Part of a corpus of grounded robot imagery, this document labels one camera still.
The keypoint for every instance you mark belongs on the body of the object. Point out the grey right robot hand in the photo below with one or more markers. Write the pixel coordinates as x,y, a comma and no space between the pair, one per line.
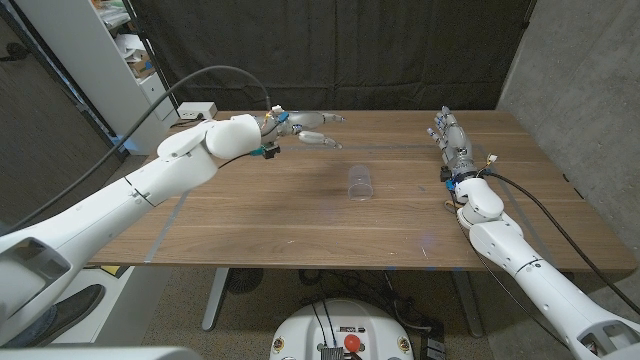
457,147

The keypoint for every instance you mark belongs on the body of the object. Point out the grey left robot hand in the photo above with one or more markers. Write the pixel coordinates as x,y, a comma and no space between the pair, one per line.
305,120

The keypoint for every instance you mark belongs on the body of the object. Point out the clear plastic measuring cup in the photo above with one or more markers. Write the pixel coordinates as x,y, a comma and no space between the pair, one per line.
360,182

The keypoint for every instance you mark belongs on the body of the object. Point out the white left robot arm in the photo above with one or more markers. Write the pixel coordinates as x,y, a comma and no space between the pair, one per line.
100,215

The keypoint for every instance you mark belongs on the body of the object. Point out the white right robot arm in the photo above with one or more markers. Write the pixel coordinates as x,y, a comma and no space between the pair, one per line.
505,240

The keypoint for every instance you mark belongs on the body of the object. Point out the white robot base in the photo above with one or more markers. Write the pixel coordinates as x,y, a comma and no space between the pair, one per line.
340,320

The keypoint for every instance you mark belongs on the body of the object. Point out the black fabric backdrop curtain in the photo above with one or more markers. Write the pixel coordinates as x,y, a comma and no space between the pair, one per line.
350,50

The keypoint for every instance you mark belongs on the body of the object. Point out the white power strip box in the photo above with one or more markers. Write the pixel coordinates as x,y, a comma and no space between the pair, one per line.
197,110

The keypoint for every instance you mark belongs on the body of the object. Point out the grey metal table leg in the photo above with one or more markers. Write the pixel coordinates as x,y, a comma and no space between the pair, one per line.
467,305
215,300

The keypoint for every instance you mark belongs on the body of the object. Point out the black backdrop stand pole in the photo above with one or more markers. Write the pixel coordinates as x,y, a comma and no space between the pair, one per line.
150,55

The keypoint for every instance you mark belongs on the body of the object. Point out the black round floor device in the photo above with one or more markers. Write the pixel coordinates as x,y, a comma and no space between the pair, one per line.
245,280

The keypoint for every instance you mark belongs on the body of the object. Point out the cardboard box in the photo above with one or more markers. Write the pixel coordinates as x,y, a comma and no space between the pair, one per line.
141,65

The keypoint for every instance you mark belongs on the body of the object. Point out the grey tape strip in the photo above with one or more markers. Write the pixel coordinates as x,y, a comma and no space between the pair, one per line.
167,227

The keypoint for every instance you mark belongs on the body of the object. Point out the white shelf cabinet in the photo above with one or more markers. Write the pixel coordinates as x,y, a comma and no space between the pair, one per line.
95,70

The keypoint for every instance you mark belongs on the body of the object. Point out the red emergency stop button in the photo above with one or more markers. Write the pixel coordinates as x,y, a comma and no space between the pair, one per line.
352,343

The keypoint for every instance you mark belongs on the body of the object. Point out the dark wooden door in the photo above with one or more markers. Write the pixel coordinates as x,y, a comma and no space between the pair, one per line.
45,125

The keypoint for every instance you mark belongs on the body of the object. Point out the dark person's shoe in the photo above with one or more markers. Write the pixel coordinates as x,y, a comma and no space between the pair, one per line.
75,305

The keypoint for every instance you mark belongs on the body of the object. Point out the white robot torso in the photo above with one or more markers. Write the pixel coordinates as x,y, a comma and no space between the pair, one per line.
100,354

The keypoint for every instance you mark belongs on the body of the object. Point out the blue jeans leg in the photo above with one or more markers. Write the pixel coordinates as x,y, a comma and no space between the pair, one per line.
30,327

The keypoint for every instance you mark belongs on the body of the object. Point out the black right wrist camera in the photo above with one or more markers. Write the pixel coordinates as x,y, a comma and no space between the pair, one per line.
446,174

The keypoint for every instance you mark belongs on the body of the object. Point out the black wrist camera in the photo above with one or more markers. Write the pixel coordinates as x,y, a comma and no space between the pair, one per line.
269,150
446,174

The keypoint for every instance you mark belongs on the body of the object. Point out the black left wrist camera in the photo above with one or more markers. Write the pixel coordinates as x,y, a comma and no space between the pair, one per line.
269,150

